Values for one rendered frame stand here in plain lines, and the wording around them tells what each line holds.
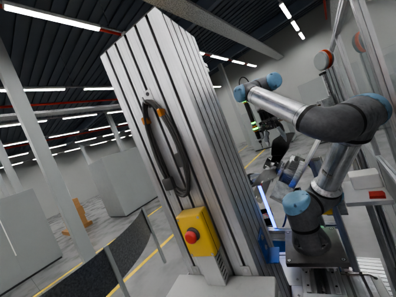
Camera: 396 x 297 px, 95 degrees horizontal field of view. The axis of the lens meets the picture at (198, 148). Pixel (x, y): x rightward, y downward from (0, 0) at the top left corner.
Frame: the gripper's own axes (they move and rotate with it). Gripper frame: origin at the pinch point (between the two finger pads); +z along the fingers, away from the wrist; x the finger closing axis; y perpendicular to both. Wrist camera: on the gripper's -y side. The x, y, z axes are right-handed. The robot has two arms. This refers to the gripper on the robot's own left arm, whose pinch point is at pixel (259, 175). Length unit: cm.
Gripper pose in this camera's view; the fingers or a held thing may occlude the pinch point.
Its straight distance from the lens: 162.4
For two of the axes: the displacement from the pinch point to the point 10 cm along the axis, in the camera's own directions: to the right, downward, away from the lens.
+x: 3.7, 9.3, -0.5
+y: 0.2, 0.5, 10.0
